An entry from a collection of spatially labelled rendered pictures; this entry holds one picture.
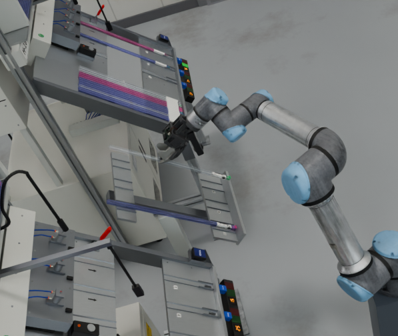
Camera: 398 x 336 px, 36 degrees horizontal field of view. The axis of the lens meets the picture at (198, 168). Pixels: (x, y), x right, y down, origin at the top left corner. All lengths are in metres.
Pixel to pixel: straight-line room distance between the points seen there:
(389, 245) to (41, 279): 1.10
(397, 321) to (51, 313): 1.23
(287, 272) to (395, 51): 1.73
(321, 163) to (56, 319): 0.88
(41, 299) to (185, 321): 0.50
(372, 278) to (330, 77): 2.13
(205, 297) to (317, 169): 0.61
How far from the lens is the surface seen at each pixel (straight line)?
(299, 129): 1.98
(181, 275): 2.12
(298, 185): 1.81
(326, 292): 2.92
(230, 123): 2.09
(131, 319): 2.32
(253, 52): 4.33
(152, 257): 2.12
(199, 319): 2.04
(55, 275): 1.83
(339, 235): 1.94
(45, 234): 1.91
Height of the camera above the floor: 2.47
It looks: 43 degrees down
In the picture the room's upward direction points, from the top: 22 degrees counter-clockwise
